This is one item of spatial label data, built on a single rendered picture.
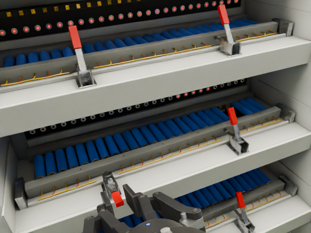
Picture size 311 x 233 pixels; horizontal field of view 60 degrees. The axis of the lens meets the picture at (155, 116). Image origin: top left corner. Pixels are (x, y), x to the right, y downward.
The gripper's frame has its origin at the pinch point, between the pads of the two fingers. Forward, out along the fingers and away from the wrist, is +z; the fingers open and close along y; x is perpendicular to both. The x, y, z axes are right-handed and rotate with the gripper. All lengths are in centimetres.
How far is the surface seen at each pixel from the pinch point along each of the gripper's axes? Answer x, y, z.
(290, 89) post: 8.1, 44.7, 10.8
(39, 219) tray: -1.0, -12.0, 8.4
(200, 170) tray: -1.7, 16.6, 7.3
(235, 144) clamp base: 0.6, 25.6, 7.8
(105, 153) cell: 5.2, 1.2, 15.2
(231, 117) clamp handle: 6.2, 26.2, 8.1
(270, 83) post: 10.2, 44.7, 16.6
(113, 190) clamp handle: 0.5, 0.0, 5.1
